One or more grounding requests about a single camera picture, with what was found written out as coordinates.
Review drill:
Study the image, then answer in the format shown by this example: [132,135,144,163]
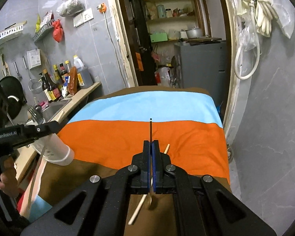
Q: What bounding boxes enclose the metal slotted spatula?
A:
[28,104,45,125]

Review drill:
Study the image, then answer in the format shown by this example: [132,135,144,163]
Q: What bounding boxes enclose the white plastic utensil holder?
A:
[29,133,74,166]

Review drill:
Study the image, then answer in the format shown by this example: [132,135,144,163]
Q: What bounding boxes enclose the steel kitchen sink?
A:
[42,99,71,122]

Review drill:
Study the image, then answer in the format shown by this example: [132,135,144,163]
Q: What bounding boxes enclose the person's left hand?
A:
[0,157,19,198]

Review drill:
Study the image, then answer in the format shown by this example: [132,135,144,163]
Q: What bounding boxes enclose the wooden counter top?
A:
[15,82,101,184]

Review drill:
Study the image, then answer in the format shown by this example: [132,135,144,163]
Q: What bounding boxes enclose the black wok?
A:
[0,76,27,119]

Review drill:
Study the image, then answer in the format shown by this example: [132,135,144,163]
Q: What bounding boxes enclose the striped blue orange brown cloth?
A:
[19,85,232,236]

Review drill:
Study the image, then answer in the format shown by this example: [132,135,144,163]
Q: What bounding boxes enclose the dark soy sauce bottle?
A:
[42,69,61,101]

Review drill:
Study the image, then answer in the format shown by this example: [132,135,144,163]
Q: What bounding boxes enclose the large oil jug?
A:
[73,55,93,89]

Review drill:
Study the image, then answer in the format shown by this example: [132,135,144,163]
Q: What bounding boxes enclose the grey cabinet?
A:
[174,41,228,106]

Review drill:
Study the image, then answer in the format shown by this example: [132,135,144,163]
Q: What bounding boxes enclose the red plastic bag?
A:
[52,19,64,43]

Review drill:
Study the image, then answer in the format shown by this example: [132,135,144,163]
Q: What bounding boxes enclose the green box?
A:
[150,32,168,43]

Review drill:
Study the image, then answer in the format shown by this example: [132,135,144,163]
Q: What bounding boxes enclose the metal pot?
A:
[185,28,204,39]

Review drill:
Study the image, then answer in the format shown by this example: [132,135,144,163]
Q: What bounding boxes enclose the grey bagged goods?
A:
[56,0,85,18]

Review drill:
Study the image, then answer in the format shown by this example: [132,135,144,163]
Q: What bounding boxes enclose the white mesh strainer bag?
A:
[271,0,295,39]

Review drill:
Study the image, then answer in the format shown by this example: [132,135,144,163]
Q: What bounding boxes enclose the wire skimmer ladle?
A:
[22,56,42,94]

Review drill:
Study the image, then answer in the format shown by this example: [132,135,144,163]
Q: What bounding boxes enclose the wall spice rack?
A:
[32,11,55,43]

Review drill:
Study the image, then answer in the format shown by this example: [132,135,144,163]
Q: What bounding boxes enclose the white wall socket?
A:
[73,7,94,28]

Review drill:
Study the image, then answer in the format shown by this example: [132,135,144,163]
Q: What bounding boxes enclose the orange wall plug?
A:
[97,3,107,13]

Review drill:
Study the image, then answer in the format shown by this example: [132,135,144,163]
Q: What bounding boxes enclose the white hose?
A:
[234,0,261,81]

